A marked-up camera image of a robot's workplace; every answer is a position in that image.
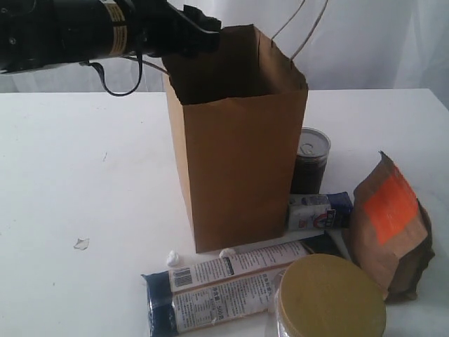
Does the torn clear tape scrap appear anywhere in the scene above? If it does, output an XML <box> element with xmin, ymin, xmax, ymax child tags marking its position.
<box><xmin>74</xmin><ymin>238</ymin><xmax>90</xmax><ymax>251</ymax></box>

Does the small blue white packet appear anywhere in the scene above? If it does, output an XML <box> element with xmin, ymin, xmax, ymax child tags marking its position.
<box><xmin>286</xmin><ymin>192</ymin><xmax>353</xmax><ymax>231</ymax></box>

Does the dark can silver lid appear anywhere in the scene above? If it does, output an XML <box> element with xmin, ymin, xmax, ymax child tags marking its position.
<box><xmin>290</xmin><ymin>127</ymin><xmax>331</xmax><ymax>194</ymax></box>

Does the white marshmallow near bag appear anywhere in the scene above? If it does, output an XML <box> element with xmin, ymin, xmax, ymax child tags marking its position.
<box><xmin>219</xmin><ymin>248</ymin><xmax>236</xmax><ymax>258</ymax></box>

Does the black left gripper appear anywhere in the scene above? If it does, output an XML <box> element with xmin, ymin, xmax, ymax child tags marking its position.
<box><xmin>128</xmin><ymin>1</ymin><xmax>222</xmax><ymax>58</ymax></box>

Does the dark flat packet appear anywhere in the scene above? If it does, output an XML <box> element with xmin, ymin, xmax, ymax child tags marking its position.
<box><xmin>300</xmin><ymin>232</ymin><xmax>343</xmax><ymax>258</ymax></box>

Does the white marshmallow candy pair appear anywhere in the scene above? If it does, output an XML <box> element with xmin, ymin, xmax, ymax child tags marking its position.
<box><xmin>166</xmin><ymin>250</ymin><xmax>180</xmax><ymax>267</ymax></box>

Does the brown paper bag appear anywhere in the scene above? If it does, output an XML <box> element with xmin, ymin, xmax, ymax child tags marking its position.
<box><xmin>162</xmin><ymin>6</ymin><xmax>308</xmax><ymax>253</ymax></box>

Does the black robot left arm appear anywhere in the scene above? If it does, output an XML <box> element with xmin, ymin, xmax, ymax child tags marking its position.
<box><xmin>1</xmin><ymin>0</ymin><xmax>222</xmax><ymax>74</ymax></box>

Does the blue noodle packet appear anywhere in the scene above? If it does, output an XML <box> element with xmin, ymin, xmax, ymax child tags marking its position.
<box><xmin>144</xmin><ymin>240</ymin><xmax>308</xmax><ymax>336</ymax></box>

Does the plastic jar gold lid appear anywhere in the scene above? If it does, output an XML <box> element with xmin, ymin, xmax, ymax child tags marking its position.
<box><xmin>265</xmin><ymin>253</ymin><xmax>387</xmax><ymax>336</ymax></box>

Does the brown pouch orange label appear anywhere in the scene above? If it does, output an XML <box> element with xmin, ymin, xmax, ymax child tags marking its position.
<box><xmin>342</xmin><ymin>152</ymin><xmax>435</xmax><ymax>303</ymax></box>

